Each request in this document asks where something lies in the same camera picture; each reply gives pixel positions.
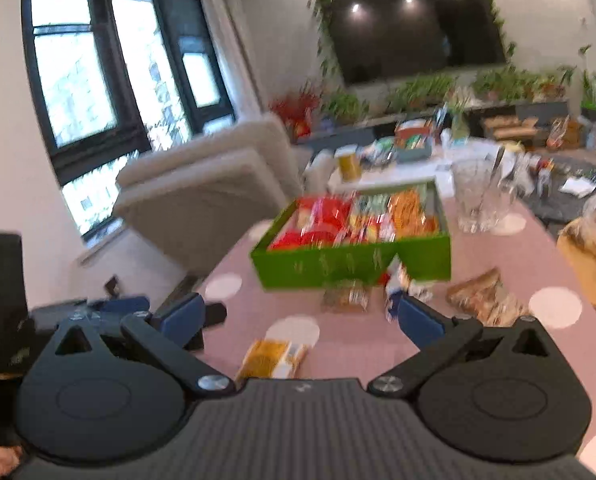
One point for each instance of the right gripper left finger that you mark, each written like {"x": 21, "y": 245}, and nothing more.
{"x": 169, "y": 339}

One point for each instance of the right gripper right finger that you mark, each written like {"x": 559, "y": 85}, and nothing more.
{"x": 439, "y": 340}

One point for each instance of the brown mixed nuts bag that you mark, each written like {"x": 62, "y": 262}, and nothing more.
{"x": 487, "y": 299}

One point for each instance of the small white red snack packet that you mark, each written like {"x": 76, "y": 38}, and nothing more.
{"x": 398, "y": 283}

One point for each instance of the yellow snack packet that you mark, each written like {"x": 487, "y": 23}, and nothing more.
{"x": 272, "y": 359}

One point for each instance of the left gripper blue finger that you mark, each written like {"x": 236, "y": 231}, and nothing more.
{"x": 120, "y": 305}

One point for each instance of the green cardboard snack box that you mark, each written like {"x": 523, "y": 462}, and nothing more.
{"x": 365, "y": 251}

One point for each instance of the green cracker snack bag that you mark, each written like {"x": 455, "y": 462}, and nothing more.
{"x": 408, "y": 216}

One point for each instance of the beige armchair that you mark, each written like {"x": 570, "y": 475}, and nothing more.
{"x": 195, "y": 201}

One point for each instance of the clear glass pitcher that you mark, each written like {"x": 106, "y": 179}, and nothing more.
{"x": 483, "y": 196}

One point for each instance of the wooden round tray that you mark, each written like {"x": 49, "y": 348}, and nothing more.
{"x": 583, "y": 264}

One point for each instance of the red snack bag in box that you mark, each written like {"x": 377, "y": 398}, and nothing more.
{"x": 320, "y": 221}

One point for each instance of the round white coffee table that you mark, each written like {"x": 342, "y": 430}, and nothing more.
{"x": 437, "y": 167}

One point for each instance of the yellow canister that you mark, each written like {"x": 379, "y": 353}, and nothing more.
{"x": 348, "y": 162}

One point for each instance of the blue snack tray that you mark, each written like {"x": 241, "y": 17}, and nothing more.
{"x": 413, "y": 144}

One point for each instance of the glass vase with plant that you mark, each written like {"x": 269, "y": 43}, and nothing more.
{"x": 456, "y": 106}

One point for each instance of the low tv cabinet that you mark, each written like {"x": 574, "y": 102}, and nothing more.
{"x": 364, "y": 133}

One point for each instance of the red flower decoration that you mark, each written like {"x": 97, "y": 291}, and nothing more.
{"x": 296, "y": 111}

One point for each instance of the wall mounted television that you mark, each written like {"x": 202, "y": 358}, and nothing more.
{"x": 376, "y": 40}

